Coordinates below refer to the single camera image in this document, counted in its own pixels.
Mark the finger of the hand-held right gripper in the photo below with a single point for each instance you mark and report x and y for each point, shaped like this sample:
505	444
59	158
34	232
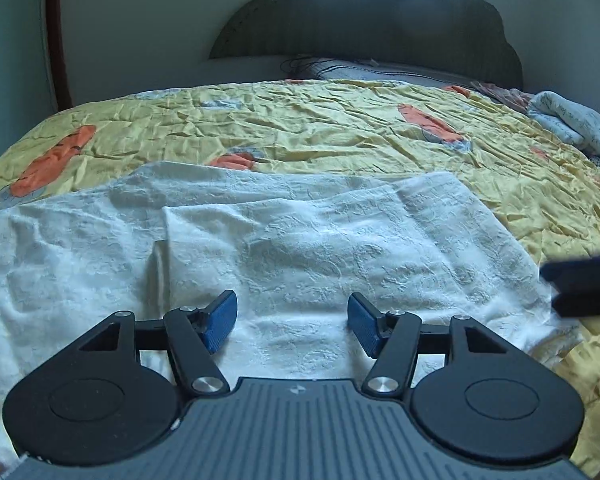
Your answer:
582	269
587	304

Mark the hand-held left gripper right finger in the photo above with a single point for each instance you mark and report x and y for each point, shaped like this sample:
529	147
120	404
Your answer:
364	324

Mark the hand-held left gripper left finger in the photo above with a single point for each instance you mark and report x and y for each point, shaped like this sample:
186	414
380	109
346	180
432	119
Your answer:
221	321

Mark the white textured pants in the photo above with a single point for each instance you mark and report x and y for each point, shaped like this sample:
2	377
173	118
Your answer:
300	240

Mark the light blue folded cloth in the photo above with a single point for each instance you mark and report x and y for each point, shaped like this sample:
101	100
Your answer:
572	120

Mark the brown crumpled cloth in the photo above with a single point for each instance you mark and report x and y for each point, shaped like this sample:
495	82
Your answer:
502	95

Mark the yellow printed blanket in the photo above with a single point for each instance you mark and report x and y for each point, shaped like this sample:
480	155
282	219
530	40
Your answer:
330	125

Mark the grey patterned pillow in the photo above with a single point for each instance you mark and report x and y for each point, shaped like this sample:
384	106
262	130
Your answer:
380	71

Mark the dark scalloped headboard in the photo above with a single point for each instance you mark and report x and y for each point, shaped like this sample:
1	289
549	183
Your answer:
370	15

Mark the brown wooden door frame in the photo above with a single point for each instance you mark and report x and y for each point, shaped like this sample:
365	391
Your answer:
57	35

